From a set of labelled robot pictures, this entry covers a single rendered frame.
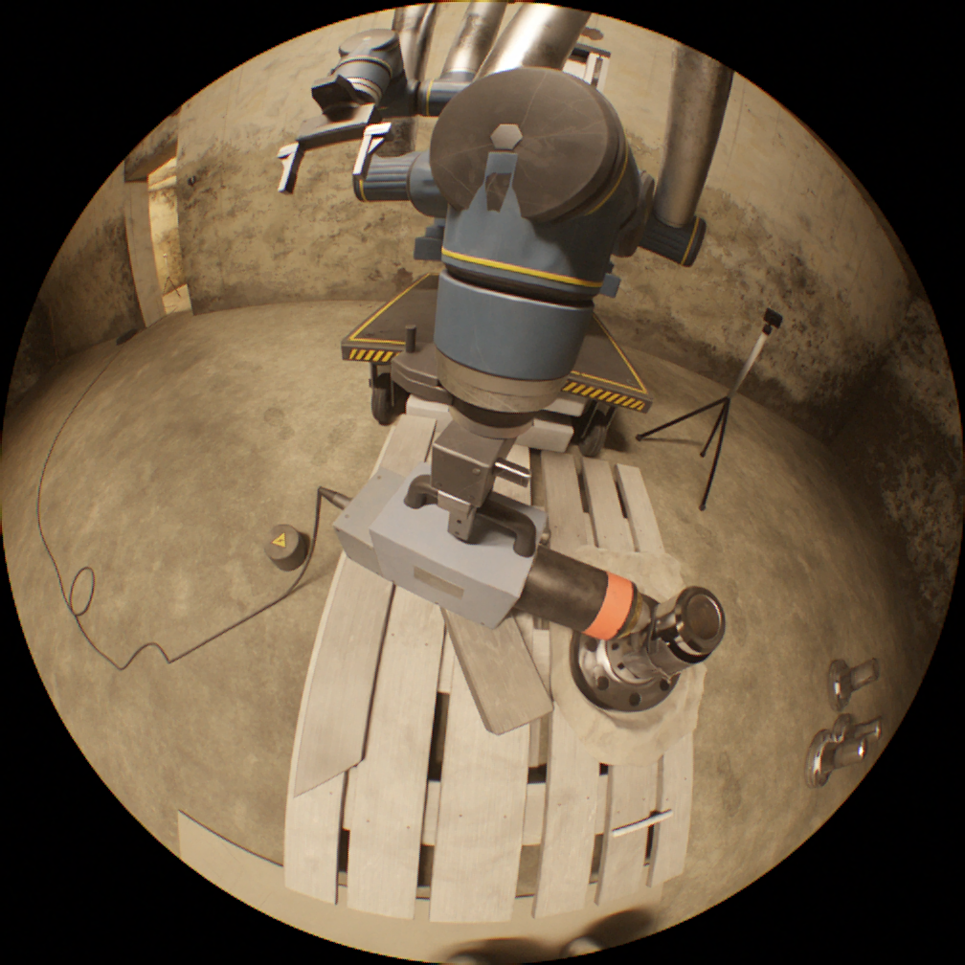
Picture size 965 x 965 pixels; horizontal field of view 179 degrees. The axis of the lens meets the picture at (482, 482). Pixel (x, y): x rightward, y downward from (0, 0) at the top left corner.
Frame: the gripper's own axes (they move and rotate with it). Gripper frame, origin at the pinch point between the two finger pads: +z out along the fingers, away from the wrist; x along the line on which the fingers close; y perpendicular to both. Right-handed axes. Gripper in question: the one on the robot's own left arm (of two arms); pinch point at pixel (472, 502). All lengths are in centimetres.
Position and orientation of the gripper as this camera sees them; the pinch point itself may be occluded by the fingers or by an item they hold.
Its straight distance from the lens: 36.4
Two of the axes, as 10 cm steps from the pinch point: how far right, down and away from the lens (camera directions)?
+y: 9.2, 3.8, -1.4
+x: 3.7, -6.6, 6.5
